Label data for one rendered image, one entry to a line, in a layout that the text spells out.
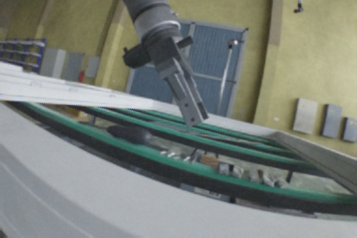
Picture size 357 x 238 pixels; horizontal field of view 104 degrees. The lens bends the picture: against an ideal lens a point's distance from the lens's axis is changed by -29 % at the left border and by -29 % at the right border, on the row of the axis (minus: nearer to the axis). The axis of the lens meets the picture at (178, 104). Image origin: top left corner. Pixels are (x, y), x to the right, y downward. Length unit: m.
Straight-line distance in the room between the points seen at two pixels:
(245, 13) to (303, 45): 2.37
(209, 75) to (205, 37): 1.40
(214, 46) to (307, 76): 3.48
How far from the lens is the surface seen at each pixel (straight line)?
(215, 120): 1.46
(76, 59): 9.76
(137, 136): 0.40
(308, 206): 0.43
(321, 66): 7.64
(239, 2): 7.83
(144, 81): 7.35
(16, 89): 0.69
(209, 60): 6.86
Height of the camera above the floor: 0.98
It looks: 1 degrees down
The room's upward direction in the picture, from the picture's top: 13 degrees clockwise
